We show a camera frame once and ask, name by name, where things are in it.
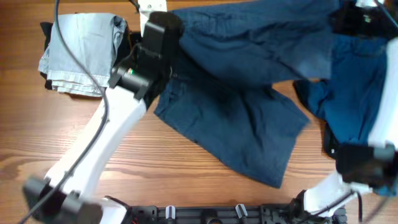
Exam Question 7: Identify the dark navy shorts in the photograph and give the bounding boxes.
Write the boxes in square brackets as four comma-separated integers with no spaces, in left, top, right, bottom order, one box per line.
[155,0,340,188]

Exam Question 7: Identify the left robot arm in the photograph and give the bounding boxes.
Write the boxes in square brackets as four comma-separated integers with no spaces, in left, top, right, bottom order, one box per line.
[23,11,183,223]

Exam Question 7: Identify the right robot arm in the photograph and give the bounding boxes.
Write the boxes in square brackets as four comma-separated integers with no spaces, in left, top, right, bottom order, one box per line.
[294,1,397,217]

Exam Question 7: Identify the folded black garment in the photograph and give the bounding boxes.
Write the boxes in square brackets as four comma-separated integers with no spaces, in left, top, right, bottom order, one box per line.
[40,22,142,90]

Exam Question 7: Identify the folded light denim garment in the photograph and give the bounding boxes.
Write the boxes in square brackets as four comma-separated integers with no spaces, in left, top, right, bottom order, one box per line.
[38,13,128,97]

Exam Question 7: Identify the crumpled teal blue garment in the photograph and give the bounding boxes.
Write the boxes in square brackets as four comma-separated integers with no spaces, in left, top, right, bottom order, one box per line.
[294,32,398,197]

